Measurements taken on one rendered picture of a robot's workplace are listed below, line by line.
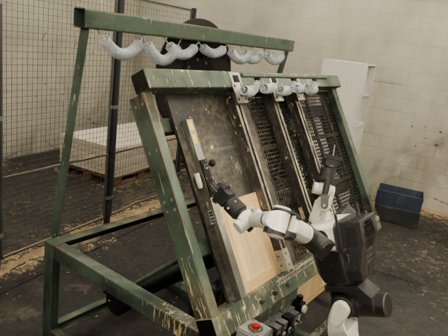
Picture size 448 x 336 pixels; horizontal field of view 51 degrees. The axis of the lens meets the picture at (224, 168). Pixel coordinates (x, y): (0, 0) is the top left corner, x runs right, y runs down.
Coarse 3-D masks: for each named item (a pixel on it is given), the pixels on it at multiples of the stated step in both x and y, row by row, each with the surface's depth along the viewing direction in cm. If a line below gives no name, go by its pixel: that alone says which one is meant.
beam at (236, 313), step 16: (288, 272) 268; (304, 272) 281; (256, 288) 248; (272, 288) 253; (288, 288) 264; (224, 304) 234; (240, 304) 230; (256, 304) 239; (272, 304) 249; (208, 320) 214; (224, 320) 219; (240, 320) 227
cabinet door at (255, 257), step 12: (252, 204) 266; (228, 216) 247; (228, 228) 244; (240, 240) 249; (252, 240) 257; (264, 240) 265; (240, 252) 246; (252, 252) 254; (264, 252) 262; (240, 264) 243; (252, 264) 251; (264, 264) 259; (276, 264) 267; (252, 276) 248; (264, 276) 256; (252, 288) 245
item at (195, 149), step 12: (192, 120) 242; (192, 132) 240; (192, 144) 239; (192, 156) 240; (204, 180) 237; (204, 192) 238; (216, 204) 239; (216, 216) 236; (216, 228) 237; (228, 240) 238; (228, 252) 236; (228, 264) 235; (240, 276) 237; (240, 288) 235
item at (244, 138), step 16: (240, 80) 274; (224, 96) 275; (240, 96) 270; (240, 112) 273; (240, 128) 271; (240, 144) 272; (256, 160) 272; (256, 176) 269; (256, 192) 270; (272, 208) 270; (272, 240) 268; (288, 256) 269
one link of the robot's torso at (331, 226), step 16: (320, 224) 223; (336, 224) 214; (352, 224) 214; (368, 224) 219; (336, 240) 216; (352, 240) 215; (368, 240) 217; (336, 256) 218; (352, 256) 216; (368, 256) 232; (320, 272) 227; (336, 272) 221; (352, 272) 217; (368, 272) 222
